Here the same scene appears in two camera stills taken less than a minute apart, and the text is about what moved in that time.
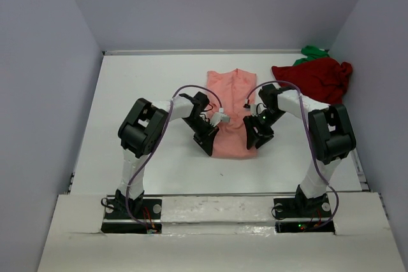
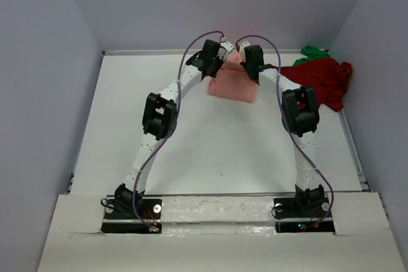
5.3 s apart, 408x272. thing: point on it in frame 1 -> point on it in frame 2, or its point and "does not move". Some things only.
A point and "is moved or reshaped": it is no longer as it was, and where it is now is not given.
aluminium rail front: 220,194 does not move
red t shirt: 323,79 does not move
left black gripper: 204,130 -> 215,68
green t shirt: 312,53 does not move
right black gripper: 258,128 -> 250,70
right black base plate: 294,214 does not move
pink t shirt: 231,91 is moved or reshaped
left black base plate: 117,220 does not move
